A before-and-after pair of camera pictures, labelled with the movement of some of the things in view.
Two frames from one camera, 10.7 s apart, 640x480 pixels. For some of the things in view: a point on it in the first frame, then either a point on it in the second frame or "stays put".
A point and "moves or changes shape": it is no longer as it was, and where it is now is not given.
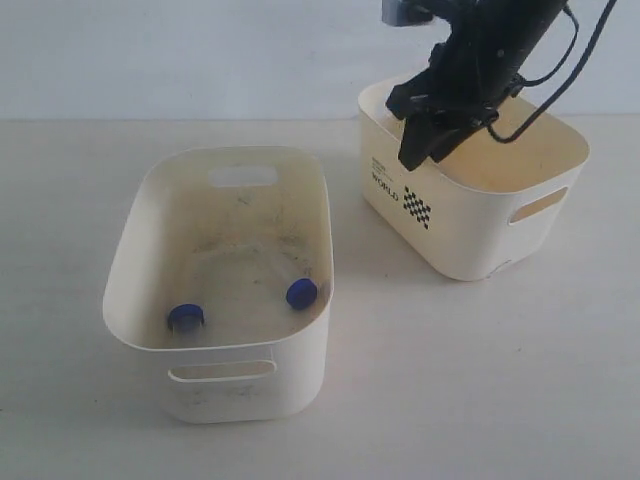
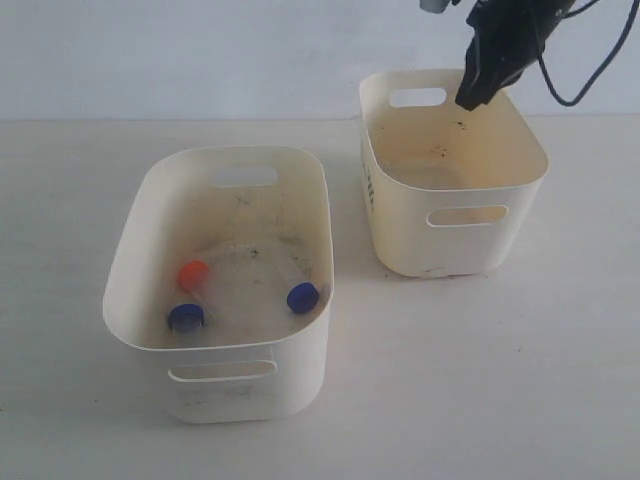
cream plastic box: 224,269 stays put
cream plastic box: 490,208 moves or changes shape
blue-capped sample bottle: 301,293 stays put
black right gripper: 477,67 → 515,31
